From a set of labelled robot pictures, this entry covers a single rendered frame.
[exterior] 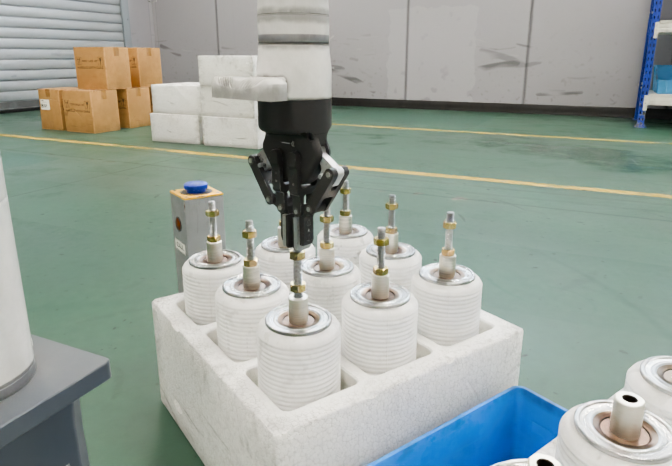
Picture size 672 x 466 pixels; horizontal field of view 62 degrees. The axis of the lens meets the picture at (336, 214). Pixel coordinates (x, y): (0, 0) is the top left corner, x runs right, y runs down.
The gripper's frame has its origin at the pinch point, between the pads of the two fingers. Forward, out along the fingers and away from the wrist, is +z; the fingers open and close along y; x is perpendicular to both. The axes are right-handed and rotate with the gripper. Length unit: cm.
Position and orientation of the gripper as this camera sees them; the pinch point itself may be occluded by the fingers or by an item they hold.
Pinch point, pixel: (297, 230)
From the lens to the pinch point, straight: 60.1
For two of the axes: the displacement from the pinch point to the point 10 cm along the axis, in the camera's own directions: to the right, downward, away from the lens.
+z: 0.0, 9.6, 2.7
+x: -6.6, 2.0, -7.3
